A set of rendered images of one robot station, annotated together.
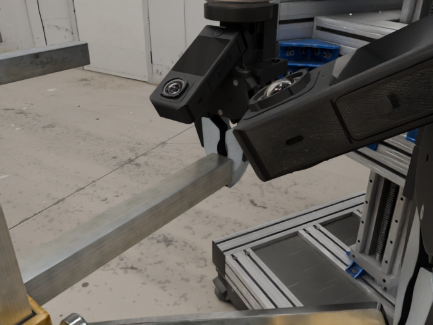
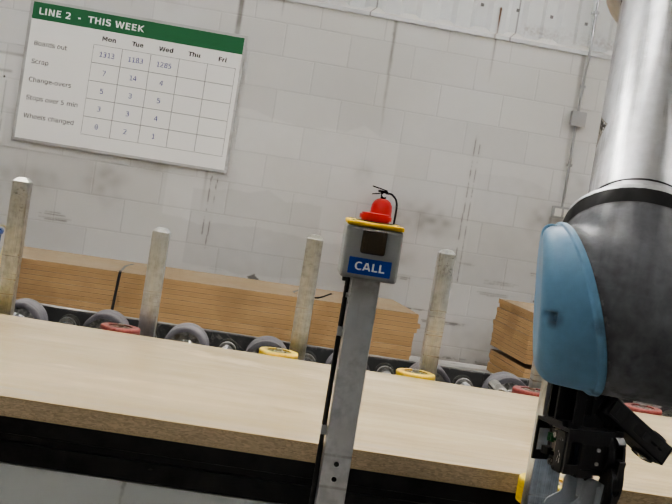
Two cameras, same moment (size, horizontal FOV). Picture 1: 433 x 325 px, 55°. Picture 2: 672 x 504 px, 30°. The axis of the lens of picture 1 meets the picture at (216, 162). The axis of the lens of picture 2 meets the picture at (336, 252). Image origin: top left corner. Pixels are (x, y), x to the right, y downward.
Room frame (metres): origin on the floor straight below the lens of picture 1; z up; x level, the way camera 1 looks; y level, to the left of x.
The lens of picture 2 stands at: (1.01, -1.31, 1.27)
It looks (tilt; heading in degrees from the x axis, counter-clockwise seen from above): 3 degrees down; 139
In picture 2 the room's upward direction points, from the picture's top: 9 degrees clockwise
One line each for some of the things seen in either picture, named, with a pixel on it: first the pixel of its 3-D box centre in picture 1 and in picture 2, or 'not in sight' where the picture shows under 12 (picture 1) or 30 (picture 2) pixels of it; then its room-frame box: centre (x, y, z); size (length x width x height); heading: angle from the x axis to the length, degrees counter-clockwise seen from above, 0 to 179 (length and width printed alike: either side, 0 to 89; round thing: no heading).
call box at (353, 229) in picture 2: not in sight; (369, 252); (-0.13, -0.26, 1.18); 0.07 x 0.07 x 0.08; 51
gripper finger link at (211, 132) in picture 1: (227, 144); not in sight; (0.47, -0.01, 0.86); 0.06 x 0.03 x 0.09; 141
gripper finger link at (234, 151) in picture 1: (247, 151); not in sight; (0.45, -0.04, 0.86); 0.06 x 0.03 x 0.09; 141
